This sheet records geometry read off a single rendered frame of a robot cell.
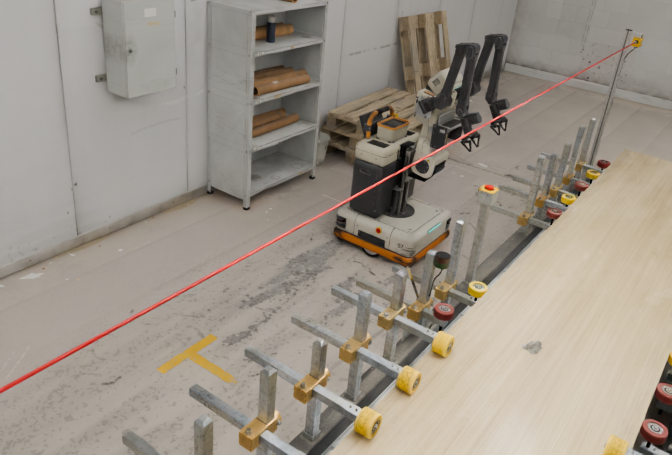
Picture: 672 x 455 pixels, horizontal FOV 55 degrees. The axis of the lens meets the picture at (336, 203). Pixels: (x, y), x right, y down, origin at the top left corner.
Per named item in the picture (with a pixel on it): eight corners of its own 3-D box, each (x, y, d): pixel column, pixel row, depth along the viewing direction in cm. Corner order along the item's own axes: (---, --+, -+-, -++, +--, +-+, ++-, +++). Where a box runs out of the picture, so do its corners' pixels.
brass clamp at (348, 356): (336, 357, 225) (338, 346, 223) (358, 339, 235) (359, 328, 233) (351, 365, 222) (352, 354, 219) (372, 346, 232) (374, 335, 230)
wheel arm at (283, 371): (243, 356, 220) (243, 348, 218) (250, 351, 222) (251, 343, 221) (365, 429, 195) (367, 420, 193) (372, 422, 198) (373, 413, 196)
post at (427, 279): (410, 345, 280) (426, 250, 258) (414, 341, 282) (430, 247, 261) (417, 349, 278) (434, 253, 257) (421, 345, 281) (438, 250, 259)
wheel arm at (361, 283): (355, 287, 282) (356, 279, 281) (359, 284, 285) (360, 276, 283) (443, 329, 261) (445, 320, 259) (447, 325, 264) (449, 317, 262)
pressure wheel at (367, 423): (360, 407, 194) (370, 405, 201) (350, 431, 194) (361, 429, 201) (376, 416, 191) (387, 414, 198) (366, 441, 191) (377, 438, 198)
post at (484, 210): (462, 284, 315) (479, 202, 295) (466, 280, 319) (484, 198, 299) (470, 288, 313) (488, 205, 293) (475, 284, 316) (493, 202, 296)
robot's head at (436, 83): (424, 82, 418) (441, 69, 409) (439, 77, 434) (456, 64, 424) (436, 100, 418) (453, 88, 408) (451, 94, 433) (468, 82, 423)
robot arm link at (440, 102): (463, 36, 386) (455, 38, 379) (483, 44, 381) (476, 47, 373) (439, 102, 410) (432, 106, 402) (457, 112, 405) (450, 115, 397)
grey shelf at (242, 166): (206, 193, 535) (206, 0, 467) (277, 163, 603) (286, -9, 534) (246, 210, 514) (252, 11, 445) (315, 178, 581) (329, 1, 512)
